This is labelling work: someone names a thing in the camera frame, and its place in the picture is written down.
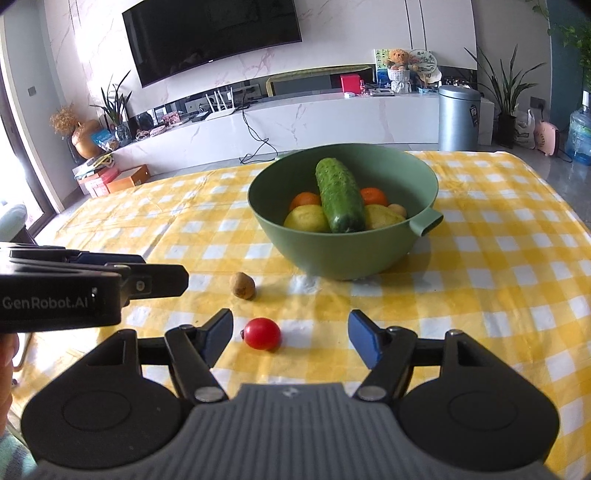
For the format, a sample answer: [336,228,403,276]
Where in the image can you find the white marble tv console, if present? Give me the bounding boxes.
[74,90,444,185]

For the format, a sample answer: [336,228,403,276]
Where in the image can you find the glass vase with green plant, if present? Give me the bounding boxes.
[90,69,134,148]

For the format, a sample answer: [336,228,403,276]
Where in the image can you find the white plastic bag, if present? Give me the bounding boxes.
[515,108,536,148]

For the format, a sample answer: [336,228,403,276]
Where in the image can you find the red cherry tomato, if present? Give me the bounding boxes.
[241,317,282,352]

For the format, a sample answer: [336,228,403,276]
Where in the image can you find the green painted picture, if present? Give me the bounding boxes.
[374,48,393,88]

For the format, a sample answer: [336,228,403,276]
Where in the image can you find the round painted fan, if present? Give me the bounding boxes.
[409,50,437,77]

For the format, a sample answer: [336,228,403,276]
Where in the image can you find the green colander bowl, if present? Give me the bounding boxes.
[247,143,444,281]

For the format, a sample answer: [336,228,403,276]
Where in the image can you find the person's left hand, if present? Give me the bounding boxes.
[0,332,21,384]

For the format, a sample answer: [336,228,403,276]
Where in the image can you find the yellow lemon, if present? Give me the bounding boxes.
[283,204,331,233]
[364,203,407,230]

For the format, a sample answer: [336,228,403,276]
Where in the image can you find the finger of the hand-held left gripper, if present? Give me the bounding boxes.
[9,247,147,267]
[106,264,189,305]

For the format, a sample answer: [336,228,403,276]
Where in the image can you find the white knitted pot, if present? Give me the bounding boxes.
[387,68,411,94]

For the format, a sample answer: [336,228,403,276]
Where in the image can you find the grey chair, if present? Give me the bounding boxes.
[0,203,38,245]

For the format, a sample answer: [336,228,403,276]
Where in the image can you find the orange cardboard box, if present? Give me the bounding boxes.
[106,165,151,195]

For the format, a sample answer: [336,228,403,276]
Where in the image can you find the yellow checked tablecloth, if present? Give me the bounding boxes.
[7,148,591,480]

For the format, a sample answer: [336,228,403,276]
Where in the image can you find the black television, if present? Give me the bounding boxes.
[121,0,303,88]

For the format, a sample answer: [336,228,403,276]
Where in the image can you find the white box appliance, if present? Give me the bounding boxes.
[478,97,496,146]

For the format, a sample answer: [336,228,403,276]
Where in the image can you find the silver pedal trash can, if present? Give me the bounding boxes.
[438,84,482,152]

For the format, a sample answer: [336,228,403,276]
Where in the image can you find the pink cardboard box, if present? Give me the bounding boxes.
[76,166,121,198]

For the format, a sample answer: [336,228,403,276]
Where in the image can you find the pink pig-shaped appliance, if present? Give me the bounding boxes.
[533,119,560,157]

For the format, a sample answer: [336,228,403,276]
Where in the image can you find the green hanging vine plant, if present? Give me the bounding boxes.
[526,0,591,93]

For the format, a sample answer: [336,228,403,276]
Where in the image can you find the green cucumber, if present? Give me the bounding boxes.
[315,158,366,234]

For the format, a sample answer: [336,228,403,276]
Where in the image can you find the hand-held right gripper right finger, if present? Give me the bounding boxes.
[347,309,497,401]

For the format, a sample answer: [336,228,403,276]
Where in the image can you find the orange mandarin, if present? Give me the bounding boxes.
[290,191,322,213]
[359,187,389,207]

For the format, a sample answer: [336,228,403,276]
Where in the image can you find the light green striped clothing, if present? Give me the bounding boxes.
[0,427,40,480]

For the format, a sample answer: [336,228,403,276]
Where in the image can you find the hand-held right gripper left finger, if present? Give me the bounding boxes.
[85,308,235,402]

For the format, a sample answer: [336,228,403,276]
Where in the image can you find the black cable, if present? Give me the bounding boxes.
[239,108,278,164]

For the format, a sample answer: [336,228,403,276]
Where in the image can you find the white router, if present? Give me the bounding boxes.
[205,85,250,121]

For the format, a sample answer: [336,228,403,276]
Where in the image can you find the potted snake plant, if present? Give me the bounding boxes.
[464,44,548,148]

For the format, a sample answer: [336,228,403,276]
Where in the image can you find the stack of papers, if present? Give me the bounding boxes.
[71,154,116,178]

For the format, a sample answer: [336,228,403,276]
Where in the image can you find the blue water bottle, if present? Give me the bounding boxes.
[566,90,591,167]

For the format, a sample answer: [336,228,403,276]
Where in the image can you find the golden vase with dried flowers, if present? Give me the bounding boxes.
[50,104,105,160]

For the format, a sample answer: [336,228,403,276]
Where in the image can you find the blue snack bag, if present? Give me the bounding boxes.
[90,129,116,152]

